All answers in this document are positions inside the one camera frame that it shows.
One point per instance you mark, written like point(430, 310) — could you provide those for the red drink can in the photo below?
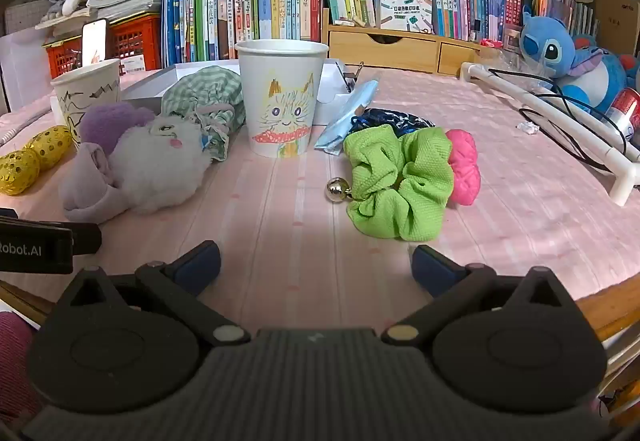
point(625, 111)

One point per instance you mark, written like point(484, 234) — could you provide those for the white printed carton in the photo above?
point(405, 8)

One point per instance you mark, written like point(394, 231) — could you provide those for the black binder clip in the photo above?
point(351, 76)

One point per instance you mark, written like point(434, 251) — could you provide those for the dark blue patterned pouch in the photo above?
point(395, 121)

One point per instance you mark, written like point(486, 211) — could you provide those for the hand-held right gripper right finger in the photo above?
point(435, 271)

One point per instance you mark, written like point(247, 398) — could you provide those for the crumpled paper scrap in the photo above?
point(528, 127)

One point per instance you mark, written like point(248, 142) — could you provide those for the pink small trinket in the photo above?
point(491, 42)

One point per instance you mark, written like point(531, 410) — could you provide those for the white fluffy plush toy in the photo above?
point(160, 166)

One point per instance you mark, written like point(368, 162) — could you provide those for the blue alien plush toy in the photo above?
point(560, 51)

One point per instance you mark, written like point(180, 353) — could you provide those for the silver bell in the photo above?
point(336, 191)

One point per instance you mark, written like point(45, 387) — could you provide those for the row of tall picture books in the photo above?
point(240, 16)

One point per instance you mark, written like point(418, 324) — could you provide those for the white storage box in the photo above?
point(330, 86)

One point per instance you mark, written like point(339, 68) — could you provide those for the magenta clothing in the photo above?
point(15, 356)

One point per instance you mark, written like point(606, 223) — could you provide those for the clear plastic bag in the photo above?
point(520, 66)

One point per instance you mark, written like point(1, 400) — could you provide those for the smartphone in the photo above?
point(93, 43)

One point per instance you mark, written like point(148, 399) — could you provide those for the cardboard box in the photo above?
point(615, 21)

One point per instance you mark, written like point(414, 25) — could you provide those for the lavender cloth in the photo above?
point(90, 186)

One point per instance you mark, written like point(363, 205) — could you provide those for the red plastic crate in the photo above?
point(135, 41)

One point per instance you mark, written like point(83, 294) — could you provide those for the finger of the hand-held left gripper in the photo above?
point(86, 238)

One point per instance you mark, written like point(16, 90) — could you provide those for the pink striped tablecloth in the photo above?
point(280, 221)

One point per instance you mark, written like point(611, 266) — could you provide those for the paper cup with cat drawing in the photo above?
point(280, 96)

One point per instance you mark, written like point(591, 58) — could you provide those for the white pipe frame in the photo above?
point(545, 108)

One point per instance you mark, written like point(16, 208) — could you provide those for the purple fluffy plush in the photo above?
point(110, 123)

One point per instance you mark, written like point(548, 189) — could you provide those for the pink scrunchie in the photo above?
point(465, 166)

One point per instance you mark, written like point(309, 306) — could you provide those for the light blue face mask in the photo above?
point(350, 116)

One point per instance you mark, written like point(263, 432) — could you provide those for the paper cup with yellow drawing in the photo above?
point(85, 91)

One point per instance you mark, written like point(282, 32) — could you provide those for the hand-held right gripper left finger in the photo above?
point(197, 266)

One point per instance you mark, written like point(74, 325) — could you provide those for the wooden drawer organiser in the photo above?
point(400, 48)

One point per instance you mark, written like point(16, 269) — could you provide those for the green scrunchie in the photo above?
point(400, 176)

